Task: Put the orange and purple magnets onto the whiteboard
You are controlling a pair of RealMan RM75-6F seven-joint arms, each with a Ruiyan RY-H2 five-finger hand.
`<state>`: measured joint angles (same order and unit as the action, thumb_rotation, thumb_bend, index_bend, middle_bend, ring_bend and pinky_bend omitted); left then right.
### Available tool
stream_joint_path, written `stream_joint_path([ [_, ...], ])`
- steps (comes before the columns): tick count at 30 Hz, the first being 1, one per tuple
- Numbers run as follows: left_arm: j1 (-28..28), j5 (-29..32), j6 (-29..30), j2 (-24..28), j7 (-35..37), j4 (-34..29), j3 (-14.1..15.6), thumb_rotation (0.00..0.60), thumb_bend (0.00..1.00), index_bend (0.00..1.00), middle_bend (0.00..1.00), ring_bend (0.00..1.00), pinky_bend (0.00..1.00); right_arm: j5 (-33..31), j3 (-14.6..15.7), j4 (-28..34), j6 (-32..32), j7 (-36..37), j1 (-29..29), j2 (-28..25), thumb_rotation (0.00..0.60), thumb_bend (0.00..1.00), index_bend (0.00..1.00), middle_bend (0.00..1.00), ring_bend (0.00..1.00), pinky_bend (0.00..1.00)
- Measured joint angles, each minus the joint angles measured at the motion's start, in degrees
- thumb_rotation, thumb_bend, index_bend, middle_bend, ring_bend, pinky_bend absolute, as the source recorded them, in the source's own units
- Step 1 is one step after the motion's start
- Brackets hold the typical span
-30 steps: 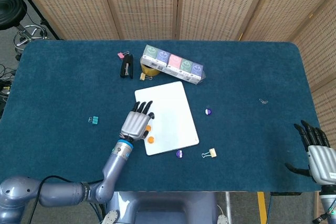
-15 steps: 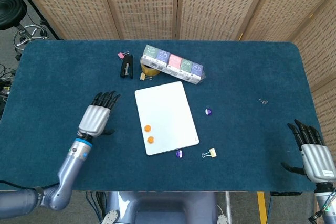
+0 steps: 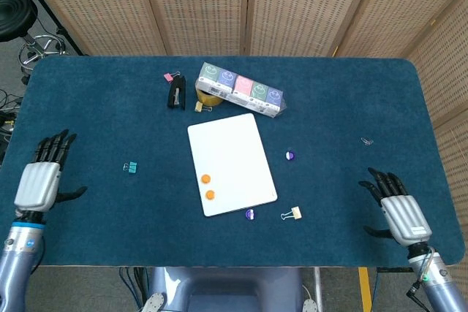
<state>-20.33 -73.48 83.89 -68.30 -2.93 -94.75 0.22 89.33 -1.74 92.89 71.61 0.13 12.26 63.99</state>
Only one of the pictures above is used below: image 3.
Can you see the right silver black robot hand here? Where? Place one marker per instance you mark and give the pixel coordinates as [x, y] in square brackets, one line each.
[406, 217]

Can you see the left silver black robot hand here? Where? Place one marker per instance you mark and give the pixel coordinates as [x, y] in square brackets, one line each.
[36, 186]

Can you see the purple round magnet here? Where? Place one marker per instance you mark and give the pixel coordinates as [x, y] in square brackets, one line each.
[290, 155]
[250, 214]

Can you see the orange round magnet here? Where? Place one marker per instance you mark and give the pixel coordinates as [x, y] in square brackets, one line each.
[205, 178]
[210, 194]

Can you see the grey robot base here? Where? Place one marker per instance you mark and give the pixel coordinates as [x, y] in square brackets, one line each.
[226, 290]

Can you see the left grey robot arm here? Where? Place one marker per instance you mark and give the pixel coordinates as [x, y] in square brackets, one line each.
[18, 264]

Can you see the yellow vertical strip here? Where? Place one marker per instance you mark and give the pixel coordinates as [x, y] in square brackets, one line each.
[365, 290]

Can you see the silver paper clip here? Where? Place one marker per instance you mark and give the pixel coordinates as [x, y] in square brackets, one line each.
[366, 141]

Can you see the blue felt table mat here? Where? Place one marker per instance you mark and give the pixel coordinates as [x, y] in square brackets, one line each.
[109, 125]

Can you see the teal binder clip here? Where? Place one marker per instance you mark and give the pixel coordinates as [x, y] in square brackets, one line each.
[132, 168]

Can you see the large tan binder clip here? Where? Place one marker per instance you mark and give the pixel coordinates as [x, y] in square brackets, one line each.
[296, 213]

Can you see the white table leg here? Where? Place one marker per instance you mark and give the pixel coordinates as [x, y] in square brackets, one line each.
[318, 286]

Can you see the black stapler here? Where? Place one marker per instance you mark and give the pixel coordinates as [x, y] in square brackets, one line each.
[177, 94]

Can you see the pink binder clip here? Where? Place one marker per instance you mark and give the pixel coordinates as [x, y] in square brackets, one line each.
[168, 77]

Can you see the black round stool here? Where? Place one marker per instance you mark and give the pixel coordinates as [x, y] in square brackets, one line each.
[14, 16]

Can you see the black slanted pole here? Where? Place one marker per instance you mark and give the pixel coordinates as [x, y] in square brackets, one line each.
[44, 7]

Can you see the small tan binder clip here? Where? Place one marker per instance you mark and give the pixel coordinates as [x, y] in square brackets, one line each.
[198, 106]

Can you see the white magnetic board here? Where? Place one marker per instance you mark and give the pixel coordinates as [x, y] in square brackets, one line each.
[230, 151]

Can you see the yellow tape roll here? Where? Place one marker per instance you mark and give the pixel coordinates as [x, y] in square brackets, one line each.
[208, 100]

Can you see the pocket tissue multipack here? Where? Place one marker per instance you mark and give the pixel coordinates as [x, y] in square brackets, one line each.
[241, 87]

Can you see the woven folding screen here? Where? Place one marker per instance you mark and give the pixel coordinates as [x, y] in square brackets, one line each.
[201, 5]

